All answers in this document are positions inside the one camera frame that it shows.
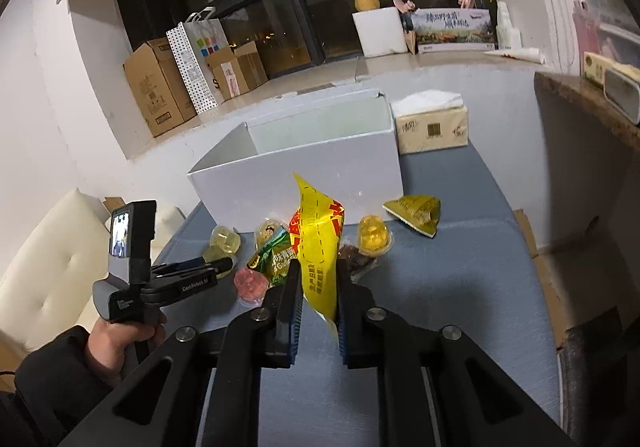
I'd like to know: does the long landscape printed box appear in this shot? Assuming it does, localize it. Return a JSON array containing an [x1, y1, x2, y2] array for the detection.
[[405, 7, 497, 55]]

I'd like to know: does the white foam box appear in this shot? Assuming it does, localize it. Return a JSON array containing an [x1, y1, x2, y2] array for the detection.
[[351, 7, 408, 58]]

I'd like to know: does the gold triangular snack packet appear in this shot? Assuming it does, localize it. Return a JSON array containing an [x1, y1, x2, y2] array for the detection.
[[382, 195, 443, 239]]

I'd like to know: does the blue table cloth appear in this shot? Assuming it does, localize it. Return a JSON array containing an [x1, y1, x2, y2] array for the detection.
[[150, 139, 563, 447]]

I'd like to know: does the pale green jelly cup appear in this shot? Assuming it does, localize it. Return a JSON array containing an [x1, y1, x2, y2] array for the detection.
[[202, 247, 236, 278]]

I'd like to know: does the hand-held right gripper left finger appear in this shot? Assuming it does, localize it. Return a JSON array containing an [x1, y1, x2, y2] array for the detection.
[[59, 257, 305, 447]]

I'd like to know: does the large brown cardboard box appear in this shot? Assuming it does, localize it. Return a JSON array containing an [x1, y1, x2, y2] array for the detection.
[[123, 38, 198, 138]]

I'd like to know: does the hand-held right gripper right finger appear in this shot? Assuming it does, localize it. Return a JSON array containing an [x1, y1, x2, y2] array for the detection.
[[335, 257, 577, 447]]

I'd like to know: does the dotted white paper bag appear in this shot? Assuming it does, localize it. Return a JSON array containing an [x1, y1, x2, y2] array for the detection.
[[166, 7, 236, 115]]

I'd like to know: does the small open cardboard box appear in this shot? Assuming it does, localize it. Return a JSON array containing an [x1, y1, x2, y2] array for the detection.
[[207, 41, 269, 101]]

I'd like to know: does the white paper cone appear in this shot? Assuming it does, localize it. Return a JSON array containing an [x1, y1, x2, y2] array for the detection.
[[482, 47, 547, 65]]

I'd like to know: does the deep yellow jelly cup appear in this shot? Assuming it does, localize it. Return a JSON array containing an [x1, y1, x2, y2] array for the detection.
[[356, 215, 394, 256]]

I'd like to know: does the yellow snack packet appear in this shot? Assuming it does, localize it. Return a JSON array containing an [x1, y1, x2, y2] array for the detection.
[[289, 172, 347, 343]]

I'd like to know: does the white cardboard box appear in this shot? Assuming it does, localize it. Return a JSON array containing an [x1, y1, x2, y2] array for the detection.
[[186, 88, 405, 233]]

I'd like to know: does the beige tissue pack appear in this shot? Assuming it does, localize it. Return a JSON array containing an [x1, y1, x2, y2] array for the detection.
[[389, 89, 470, 156]]

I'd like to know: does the pale yellow jelly cup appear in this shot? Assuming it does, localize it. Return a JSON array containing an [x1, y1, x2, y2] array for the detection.
[[210, 225, 242, 255]]

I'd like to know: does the pink jelly cup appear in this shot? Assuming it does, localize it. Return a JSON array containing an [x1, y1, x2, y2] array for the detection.
[[233, 268, 271, 304]]

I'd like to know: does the cream leather sofa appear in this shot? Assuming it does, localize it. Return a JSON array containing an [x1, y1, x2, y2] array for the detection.
[[0, 187, 188, 353]]

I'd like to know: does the flat cardboard sheet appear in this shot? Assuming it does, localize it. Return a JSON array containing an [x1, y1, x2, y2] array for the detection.
[[512, 209, 568, 348]]

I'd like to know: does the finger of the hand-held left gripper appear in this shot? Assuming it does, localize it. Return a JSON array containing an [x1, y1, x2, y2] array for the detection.
[[150, 259, 221, 277], [197, 257, 234, 281]]

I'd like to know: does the dark red snack packet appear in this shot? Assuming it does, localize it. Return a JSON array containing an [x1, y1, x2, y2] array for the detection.
[[337, 243, 381, 284]]

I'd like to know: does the white rounded device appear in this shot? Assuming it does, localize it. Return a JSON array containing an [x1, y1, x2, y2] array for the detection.
[[602, 67, 640, 125]]

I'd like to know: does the yellow tissue box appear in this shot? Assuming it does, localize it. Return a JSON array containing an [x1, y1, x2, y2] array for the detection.
[[582, 51, 640, 88]]

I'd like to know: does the cartoon lid jelly cup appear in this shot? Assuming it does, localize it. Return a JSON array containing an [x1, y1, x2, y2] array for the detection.
[[255, 216, 291, 250]]

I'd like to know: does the dark cloth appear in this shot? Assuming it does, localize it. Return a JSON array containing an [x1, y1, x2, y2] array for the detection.
[[560, 312, 640, 447]]

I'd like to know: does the green snack packet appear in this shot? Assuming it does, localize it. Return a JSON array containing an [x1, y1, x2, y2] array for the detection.
[[246, 227, 301, 289]]

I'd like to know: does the brown stone counter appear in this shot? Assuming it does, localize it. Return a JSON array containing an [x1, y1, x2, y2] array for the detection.
[[534, 71, 640, 152]]

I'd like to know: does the person's left hand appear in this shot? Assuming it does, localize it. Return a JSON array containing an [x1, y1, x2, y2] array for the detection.
[[85, 311, 168, 384]]

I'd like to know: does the brown cardboard carton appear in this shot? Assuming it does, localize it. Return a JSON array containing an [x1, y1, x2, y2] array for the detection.
[[0, 337, 31, 380]]

